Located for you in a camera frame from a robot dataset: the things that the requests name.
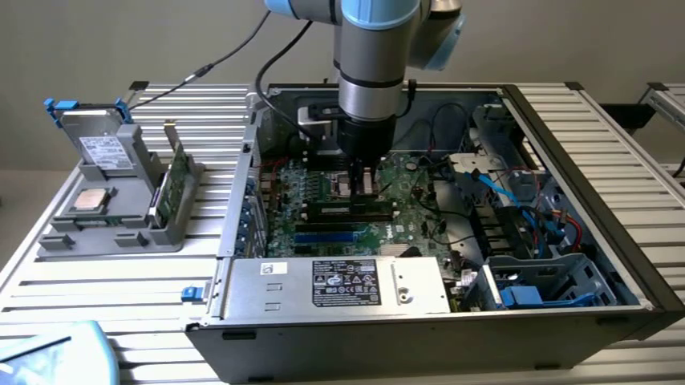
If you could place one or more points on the open grey PC case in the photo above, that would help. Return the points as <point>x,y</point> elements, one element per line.
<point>406,349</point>

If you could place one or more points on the hard disk with blue bracket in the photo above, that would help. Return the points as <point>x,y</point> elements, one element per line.
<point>98,136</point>

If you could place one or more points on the green motherboard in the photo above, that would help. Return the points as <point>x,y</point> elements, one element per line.
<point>411,212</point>

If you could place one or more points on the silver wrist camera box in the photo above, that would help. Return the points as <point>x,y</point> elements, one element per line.
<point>315,120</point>

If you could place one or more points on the grey disk bay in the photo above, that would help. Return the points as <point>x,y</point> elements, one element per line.
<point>567,272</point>

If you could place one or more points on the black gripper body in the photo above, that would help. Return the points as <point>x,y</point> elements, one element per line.
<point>367,136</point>

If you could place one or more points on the blue case latch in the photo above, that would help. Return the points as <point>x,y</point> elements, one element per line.
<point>192,293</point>

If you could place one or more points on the neighbouring metal slat table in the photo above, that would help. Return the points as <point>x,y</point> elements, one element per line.
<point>666,96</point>

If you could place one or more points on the black expansion slot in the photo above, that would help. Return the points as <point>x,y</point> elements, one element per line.
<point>323,228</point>

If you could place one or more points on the round coin battery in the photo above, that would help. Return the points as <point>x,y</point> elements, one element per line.
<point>411,164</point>

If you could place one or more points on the silver CPU chip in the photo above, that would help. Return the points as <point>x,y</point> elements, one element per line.
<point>94,199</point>

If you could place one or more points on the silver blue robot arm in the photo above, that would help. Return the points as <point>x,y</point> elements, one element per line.
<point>368,60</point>

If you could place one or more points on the blue expansion slot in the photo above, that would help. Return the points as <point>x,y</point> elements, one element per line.
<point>323,237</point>

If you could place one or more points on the blue disk bay bracket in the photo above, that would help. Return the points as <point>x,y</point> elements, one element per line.
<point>520,298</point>

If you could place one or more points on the light blue plastic cover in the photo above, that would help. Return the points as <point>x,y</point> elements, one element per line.
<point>58,357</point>

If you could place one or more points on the silver chipset heatsink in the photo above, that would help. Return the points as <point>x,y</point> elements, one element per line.
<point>395,250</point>

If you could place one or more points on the green RAM stick on rack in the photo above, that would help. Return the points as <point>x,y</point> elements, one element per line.
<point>109,221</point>

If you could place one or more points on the grey parts rack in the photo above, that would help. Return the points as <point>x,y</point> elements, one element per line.
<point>96,238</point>

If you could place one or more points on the green RAM stick in slot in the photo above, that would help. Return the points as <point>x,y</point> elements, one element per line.
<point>328,208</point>

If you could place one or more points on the silver power supply unit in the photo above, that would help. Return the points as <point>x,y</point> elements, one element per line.
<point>299,286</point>

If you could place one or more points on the CPU socket with metal frame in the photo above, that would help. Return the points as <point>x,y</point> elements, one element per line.
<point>333,180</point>

